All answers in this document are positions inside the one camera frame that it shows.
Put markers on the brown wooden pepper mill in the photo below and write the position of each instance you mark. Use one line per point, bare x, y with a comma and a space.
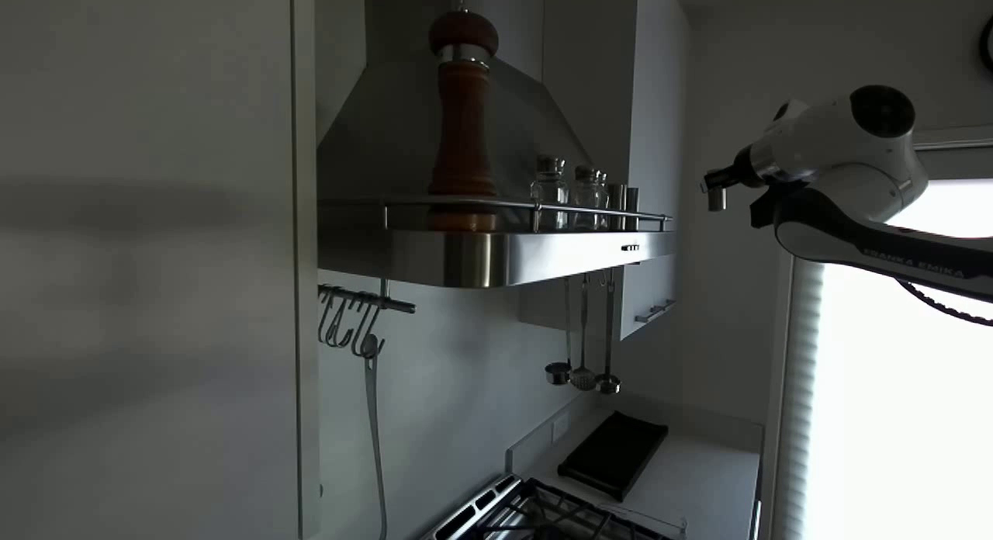
463, 121

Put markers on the long grey hanging utensil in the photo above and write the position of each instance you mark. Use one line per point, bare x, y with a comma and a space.
375, 416

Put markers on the silver container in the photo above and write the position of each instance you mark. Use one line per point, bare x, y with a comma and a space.
616, 202
632, 205

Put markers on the white wall cabinet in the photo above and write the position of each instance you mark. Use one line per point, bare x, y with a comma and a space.
652, 98

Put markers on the tall white cabinet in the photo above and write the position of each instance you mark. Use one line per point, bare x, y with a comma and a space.
147, 261

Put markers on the silver rod with hooks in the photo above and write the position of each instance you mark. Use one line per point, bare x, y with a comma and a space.
365, 297

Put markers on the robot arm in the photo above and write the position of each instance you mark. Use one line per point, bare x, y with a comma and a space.
834, 140

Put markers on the white window blind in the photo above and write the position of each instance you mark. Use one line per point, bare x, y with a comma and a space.
799, 400

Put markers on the stove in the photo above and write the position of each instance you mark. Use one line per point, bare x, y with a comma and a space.
535, 513

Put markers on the black stove grate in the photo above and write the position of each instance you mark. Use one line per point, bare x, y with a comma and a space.
558, 517

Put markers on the glass shaker with silver lid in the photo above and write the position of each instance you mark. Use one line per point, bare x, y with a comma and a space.
589, 192
550, 189

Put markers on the silver skimmer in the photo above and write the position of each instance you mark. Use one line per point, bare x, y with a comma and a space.
582, 380

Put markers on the black tray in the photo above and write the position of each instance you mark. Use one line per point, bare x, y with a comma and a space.
614, 453

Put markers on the stainless steel range hood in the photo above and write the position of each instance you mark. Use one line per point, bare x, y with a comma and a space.
465, 136

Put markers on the small silver ladle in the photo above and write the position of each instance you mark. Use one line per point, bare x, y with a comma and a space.
557, 373

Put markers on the window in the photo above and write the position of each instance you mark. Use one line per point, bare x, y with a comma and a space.
892, 416

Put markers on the white wall socket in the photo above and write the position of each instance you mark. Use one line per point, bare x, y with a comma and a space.
560, 429

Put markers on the silver rack rail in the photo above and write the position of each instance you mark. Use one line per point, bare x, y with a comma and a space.
504, 205

